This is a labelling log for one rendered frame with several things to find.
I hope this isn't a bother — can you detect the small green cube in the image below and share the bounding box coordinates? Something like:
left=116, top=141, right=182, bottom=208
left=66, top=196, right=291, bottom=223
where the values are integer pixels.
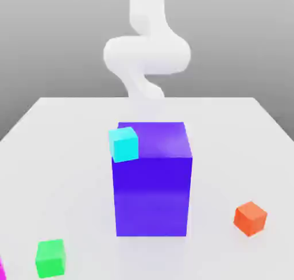
left=34, top=239, right=67, bottom=279

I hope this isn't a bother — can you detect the large purple box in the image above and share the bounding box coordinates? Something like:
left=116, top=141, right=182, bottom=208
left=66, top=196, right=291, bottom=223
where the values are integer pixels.
left=111, top=121, right=193, bottom=237

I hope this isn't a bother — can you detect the small magenta cube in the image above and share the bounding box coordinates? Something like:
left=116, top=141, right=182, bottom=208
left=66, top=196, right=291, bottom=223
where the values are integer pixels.
left=0, top=256, right=7, bottom=280

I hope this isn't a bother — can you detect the small cyan cube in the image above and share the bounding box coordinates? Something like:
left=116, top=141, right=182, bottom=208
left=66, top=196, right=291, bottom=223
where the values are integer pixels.
left=108, top=126, right=140, bottom=163

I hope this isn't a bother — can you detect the small orange cube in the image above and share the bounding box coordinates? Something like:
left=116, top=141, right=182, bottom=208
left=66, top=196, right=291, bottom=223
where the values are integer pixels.
left=233, top=201, right=268, bottom=237

